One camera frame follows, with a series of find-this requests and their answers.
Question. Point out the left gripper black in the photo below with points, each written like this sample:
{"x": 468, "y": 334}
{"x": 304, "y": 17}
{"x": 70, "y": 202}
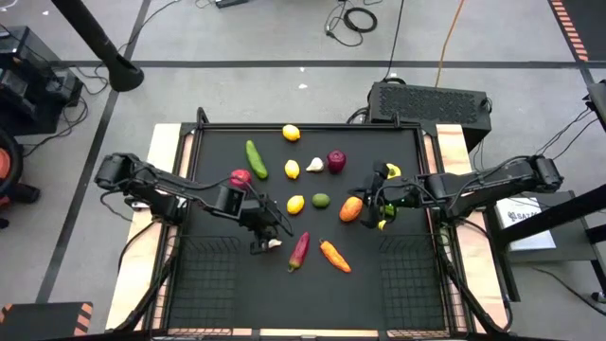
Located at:
{"x": 258, "y": 220}

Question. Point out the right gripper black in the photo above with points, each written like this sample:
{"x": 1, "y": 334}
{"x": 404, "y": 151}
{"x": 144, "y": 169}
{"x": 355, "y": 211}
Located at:
{"x": 407, "y": 195}

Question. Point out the white garlic bulb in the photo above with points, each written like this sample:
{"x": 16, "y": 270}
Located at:
{"x": 275, "y": 243}
{"x": 315, "y": 165}

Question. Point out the green bell pepper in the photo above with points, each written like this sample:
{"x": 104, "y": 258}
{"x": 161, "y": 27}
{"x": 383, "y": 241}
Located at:
{"x": 389, "y": 211}

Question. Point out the orange bell pepper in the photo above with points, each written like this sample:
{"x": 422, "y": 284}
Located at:
{"x": 351, "y": 209}

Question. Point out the yellow bell pepper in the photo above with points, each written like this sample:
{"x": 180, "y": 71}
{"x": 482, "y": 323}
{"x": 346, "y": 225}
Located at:
{"x": 394, "y": 171}

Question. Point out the red chili pepper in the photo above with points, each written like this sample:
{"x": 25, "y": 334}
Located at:
{"x": 299, "y": 251}

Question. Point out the yellow lemon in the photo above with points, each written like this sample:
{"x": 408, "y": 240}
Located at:
{"x": 291, "y": 132}
{"x": 295, "y": 204}
{"x": 292, "y": 169}

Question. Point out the dark red glossy fruit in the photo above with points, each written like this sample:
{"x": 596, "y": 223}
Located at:
{"x": 336, "y": 161}

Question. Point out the green lime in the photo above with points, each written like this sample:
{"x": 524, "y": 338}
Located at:
{"x": 321, "y": 200}

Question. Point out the red apple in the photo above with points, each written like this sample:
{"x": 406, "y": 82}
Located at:
{"x": 240, "y": 176}

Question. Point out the green cucumber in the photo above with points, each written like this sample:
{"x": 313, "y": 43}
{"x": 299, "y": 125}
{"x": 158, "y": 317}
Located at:
{"x": 256, "y": 159}

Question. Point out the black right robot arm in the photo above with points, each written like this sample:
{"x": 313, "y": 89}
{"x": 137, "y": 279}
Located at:
{"x": 497, "y": 177}

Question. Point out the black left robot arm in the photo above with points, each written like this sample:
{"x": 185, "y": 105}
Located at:
{"x": 156, "y": 182}

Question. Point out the wooden side board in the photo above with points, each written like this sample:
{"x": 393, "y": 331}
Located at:
{"x": 163, "y": 142}
{"x": 452, "y": 142}

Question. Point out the black perforated computer case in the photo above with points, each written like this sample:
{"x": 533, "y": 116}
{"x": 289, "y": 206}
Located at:
{"x": 426, "y": 104}

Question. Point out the white printed box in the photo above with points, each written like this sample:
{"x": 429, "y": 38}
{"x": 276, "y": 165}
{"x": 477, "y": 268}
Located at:
{"x": 530, "y": 232}

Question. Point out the black stand beam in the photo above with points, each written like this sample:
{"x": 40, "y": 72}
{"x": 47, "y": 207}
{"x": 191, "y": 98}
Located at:
{"x": 558, "y": 213}

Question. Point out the black side table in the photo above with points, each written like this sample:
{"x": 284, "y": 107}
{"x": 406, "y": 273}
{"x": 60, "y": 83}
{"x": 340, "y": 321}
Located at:
{"x": 575, "y": 241}

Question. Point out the black pole with flared base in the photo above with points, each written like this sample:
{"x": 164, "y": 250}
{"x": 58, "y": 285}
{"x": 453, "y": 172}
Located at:
{"x": 120, "y": 71}

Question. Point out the black mat with orange stripes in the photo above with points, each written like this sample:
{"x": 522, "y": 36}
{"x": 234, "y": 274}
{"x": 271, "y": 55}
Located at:
{"x": 592, "y": 23}
{"x": 42, "y": 319}

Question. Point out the black power strip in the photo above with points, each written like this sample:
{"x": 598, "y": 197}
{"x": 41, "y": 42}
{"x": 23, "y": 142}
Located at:
{"x": 232, "y": 3}

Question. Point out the black and orange wheeled device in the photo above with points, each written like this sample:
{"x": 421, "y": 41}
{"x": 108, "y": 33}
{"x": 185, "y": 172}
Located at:
{"x": 12, "y": 156}

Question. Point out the black equipment rack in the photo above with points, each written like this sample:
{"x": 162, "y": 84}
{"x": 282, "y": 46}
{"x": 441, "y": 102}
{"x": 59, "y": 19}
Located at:
{"x": 28, "y": 80}

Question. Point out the black table frame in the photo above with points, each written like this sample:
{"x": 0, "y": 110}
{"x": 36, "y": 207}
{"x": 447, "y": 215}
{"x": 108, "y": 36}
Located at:
{"x": 355, "y": 126}

